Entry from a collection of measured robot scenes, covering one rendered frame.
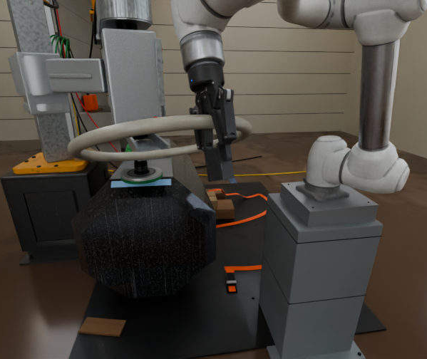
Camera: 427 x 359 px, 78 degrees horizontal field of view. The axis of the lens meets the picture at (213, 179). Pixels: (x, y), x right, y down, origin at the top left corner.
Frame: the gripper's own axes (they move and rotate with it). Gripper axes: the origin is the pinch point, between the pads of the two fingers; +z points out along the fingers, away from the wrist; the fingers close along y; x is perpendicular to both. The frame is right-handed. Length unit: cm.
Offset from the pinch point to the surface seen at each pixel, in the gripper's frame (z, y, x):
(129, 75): -48, 66, -9
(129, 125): -9.5, 4.7, 16.3
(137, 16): -67, 55, -12
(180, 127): -8.1, 0.3, 7.8
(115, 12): -68, 57, -4
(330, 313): 77, 35, -82
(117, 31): -63, 61, -5
